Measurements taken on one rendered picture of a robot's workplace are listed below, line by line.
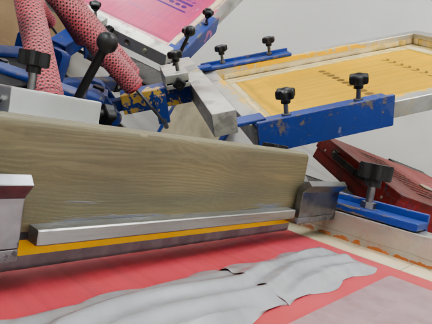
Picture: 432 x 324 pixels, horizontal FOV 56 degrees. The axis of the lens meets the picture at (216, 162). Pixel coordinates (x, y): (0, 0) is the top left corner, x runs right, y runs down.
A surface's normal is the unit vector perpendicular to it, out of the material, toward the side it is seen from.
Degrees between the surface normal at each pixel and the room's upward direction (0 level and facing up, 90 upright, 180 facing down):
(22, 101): 71
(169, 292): 14
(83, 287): 19
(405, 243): 90
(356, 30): 90
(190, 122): 80
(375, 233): 90
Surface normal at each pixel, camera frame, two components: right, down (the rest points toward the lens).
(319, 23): -0.66, -0.04
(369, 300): 0.18, -0.98
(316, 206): 0.73, 0.19
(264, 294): 0.53, -0.70
